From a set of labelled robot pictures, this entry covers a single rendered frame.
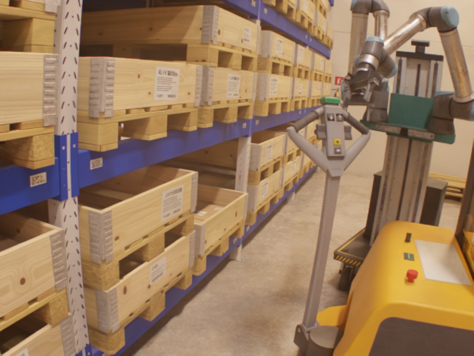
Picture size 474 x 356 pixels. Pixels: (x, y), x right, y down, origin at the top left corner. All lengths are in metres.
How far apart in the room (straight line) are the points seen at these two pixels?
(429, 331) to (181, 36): 1.86
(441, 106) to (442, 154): 4.51
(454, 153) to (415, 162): 4.23
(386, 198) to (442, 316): 1.85
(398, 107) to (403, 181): 0.54
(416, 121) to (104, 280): 2.19
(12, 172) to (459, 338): 1.43
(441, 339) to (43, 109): 1.37
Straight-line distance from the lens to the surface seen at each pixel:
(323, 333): 1.81
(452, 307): 1.28
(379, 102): 2.77
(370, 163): 7.11
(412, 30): 2.30
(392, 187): 3.04
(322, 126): 1.57
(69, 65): 1.40
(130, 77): 1.57
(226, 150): 3.28
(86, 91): 1.49
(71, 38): 1.41
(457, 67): 2.45
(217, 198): 3.14
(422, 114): 2.85
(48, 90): 1.24
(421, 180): 2.93
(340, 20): 7.15
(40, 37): 1.23
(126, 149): 1.69
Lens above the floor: 1.47
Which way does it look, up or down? 13 degrees down
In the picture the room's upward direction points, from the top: 4 degrees clockwise
